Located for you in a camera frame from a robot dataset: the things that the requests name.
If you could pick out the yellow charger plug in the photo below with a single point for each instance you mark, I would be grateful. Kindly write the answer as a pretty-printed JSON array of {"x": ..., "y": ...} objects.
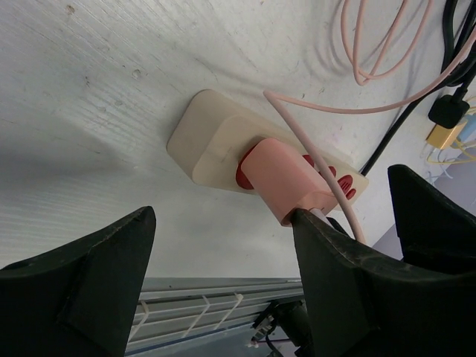
[{"x": 441, "y": 137}]

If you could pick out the blue charger plug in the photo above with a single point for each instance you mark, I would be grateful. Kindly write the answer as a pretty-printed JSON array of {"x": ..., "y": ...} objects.
[{"x": 468, "y": 129}]

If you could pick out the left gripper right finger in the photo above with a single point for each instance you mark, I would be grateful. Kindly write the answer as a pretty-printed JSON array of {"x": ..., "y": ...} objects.
[{"x": 363, "y": 303}]

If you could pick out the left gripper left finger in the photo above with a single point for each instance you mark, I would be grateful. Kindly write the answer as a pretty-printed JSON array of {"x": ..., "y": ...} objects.
[{"x": 79, "y": 299}]

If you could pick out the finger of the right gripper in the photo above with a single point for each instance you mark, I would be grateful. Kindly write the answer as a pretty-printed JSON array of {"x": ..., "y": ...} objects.
[{"x": 428, "y": 223}]

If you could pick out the beige red power strip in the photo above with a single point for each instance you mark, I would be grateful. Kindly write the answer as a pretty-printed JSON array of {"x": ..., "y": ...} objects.
[{"x": 214, "y": 134}]

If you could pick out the pink charger plug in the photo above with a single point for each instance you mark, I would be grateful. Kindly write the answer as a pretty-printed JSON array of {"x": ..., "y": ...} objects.
[{"x": 284, "y": 179}]

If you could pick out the aluminium table frame rail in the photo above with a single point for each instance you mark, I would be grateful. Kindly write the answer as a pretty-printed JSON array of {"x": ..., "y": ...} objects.
[{"x": 174, "y": 315}]

